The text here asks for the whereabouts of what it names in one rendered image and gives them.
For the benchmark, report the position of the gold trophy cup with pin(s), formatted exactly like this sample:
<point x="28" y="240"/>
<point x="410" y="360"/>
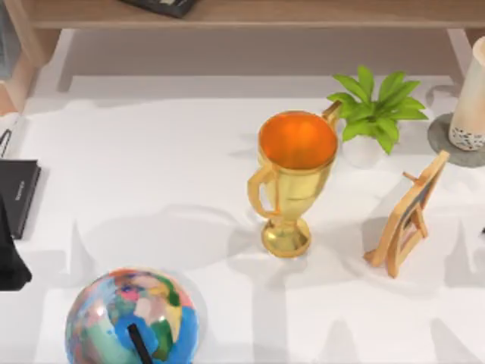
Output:
<point x="293" y="189"/>

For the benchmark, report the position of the green plant in white pot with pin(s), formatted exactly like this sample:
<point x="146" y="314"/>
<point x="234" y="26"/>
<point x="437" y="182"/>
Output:
<point x="373" y="110"/>

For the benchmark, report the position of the wooden open shelf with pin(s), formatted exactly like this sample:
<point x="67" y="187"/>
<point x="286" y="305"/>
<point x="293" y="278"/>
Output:
<point x="265" y="17"/>

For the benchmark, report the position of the wooden framed blackboard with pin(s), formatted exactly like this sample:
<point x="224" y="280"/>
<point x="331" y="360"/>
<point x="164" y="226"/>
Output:
<point x="403" y="227"/>

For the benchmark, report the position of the colourful globe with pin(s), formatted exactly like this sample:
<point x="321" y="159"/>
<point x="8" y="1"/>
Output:
<point x="125" y="322"/>

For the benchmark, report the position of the flat black book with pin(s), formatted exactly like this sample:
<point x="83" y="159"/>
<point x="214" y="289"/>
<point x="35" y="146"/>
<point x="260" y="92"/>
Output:
<point x="163" y="5"/>

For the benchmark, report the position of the grey round coaster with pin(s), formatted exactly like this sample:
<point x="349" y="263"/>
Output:
<point x="439" y="142"/>

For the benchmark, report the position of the cream speckled vase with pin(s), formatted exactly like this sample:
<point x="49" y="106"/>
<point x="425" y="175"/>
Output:
<point x="470" y="98"/>

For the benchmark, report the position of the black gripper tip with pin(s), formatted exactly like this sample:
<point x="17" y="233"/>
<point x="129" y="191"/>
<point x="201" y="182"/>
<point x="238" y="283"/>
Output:
<point x="9" y="261"/>

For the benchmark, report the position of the grey blue panel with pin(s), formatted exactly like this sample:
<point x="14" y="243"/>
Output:
<point x="7" y="41"/>

